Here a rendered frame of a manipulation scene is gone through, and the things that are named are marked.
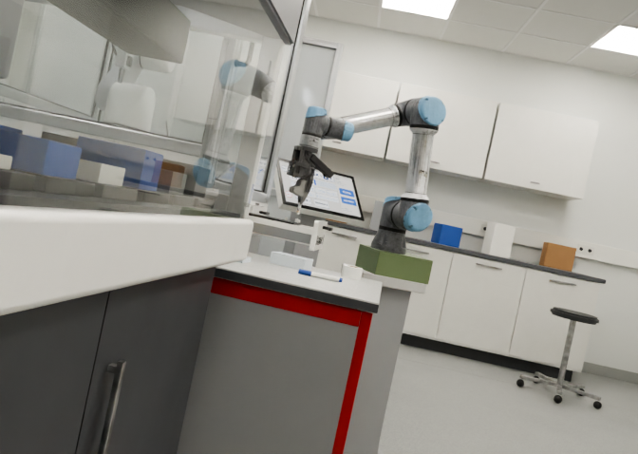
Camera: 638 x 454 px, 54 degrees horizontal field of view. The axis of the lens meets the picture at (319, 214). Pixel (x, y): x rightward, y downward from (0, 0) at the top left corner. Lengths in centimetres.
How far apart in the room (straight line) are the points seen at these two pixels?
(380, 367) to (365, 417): 22
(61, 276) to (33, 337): 16
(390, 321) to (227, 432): 105
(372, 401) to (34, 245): 214
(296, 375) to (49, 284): 109
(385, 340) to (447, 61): 405
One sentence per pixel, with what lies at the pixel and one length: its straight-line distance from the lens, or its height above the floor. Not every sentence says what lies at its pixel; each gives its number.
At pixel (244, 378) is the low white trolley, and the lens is 175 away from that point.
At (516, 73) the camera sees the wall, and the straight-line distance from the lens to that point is 635.
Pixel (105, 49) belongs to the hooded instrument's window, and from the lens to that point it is 76.
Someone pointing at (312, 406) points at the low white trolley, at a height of 45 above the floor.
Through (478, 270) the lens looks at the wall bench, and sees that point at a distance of 542.
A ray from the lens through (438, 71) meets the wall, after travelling 623.
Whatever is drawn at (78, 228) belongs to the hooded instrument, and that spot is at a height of 89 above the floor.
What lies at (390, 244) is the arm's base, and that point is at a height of 89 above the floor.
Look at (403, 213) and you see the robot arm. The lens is 250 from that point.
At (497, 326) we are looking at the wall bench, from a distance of 551.
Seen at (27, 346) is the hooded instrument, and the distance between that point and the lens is 87.
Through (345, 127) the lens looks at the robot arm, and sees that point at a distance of 236.
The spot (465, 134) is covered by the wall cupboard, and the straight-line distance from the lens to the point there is 579.
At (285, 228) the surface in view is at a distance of 227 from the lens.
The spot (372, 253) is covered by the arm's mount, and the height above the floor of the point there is 84.
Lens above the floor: 96
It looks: level
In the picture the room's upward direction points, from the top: 12 degrees clockwise
